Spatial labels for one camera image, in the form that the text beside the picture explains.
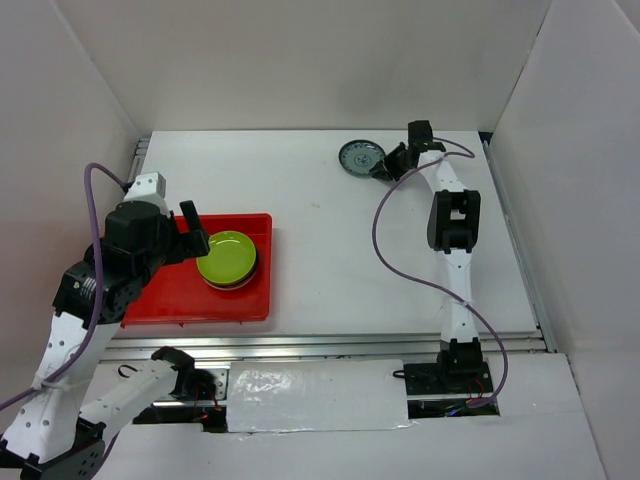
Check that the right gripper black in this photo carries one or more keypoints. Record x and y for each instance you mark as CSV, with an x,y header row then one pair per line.
x,y
390,171

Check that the green plate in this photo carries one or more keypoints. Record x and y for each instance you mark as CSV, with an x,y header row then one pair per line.
x,y
228,242

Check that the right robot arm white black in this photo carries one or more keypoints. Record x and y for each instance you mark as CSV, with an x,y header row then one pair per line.
x,y
452,232

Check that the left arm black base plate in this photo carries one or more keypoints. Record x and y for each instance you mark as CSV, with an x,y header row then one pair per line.
x,y
199,384

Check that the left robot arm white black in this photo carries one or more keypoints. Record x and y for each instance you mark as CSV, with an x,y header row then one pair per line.
x,y
56,435

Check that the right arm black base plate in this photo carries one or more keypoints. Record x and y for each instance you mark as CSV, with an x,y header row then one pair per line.
x,y
426,379

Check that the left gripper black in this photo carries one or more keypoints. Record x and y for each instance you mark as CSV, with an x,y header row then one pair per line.
x,y
189,245

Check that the black plate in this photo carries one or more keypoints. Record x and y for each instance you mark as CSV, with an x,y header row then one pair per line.
x,y
252,275

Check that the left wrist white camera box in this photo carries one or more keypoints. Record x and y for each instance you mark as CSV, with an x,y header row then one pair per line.
x,y
149,187

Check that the blue patterned plate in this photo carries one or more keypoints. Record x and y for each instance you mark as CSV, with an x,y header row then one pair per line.
x,y
362,158

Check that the white foam cover board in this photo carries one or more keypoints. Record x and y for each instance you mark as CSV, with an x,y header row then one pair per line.
x,y
324,396

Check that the red plastic bin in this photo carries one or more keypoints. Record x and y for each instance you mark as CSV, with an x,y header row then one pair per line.
x,y
178,294

